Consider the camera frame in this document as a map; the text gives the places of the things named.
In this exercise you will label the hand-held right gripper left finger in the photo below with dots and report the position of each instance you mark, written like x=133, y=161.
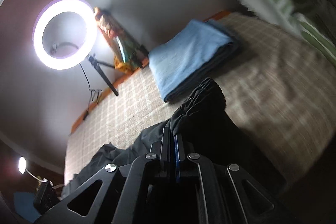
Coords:
x=166, y=145

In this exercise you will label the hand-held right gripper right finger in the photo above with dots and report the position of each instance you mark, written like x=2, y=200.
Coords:
x=178, y=158

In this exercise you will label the dark grey pants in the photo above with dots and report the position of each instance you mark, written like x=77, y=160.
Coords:
x=207, y=113

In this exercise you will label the small white gooseneck lamp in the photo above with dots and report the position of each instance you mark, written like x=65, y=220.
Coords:
x=22, y=164

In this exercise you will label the blue folded blanket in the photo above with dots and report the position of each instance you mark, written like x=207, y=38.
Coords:
x=189, y=56

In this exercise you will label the black tripod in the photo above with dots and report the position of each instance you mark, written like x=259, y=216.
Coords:
x=103, y=74

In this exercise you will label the beige checked bed cover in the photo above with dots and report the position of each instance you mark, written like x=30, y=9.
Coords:
x=275, y=98

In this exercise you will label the colourful wall poster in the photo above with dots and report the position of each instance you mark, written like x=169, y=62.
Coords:
x=123, y=43

